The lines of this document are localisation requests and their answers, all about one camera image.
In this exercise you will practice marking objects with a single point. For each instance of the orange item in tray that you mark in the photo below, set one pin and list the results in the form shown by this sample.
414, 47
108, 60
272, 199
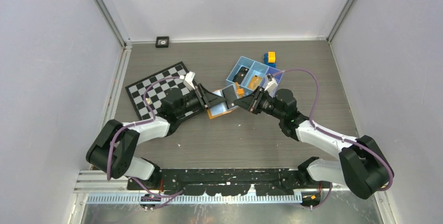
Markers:
254, 82

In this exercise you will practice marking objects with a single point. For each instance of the blue orange toy block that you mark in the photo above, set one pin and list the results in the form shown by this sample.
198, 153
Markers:
270, 59

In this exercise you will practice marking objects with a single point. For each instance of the small black square device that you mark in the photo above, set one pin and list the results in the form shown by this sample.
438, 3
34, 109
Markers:
162, 42

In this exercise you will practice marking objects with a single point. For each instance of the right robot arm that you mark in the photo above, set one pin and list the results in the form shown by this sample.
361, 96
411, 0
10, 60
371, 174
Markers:
360, 164

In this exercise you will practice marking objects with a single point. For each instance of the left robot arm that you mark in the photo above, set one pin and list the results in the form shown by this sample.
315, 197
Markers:
113, 149

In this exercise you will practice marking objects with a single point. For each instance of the aluminium frame rail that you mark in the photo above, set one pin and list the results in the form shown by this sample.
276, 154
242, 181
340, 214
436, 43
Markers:
95, 181

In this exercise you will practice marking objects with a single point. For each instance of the black white chessboard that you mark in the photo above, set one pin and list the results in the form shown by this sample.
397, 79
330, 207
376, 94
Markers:
154, 87

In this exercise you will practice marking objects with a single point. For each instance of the black item in tray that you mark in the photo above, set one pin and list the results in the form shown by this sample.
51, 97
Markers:
240, 75

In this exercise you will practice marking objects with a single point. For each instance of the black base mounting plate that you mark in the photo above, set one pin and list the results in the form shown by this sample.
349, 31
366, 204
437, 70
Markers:
227, 182

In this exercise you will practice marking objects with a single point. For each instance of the blue compartment tray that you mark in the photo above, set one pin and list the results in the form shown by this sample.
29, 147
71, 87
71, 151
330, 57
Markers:
255, 68

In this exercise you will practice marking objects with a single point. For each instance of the dark grey credit card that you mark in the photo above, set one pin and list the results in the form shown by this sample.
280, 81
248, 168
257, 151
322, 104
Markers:
230, 94

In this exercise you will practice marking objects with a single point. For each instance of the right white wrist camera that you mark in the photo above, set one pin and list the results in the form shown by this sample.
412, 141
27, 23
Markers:
271, 83

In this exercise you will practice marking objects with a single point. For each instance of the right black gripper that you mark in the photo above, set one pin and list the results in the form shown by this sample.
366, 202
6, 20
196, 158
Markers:
246, 102

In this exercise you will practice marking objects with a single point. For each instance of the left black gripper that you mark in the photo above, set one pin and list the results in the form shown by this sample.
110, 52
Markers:
207, 98

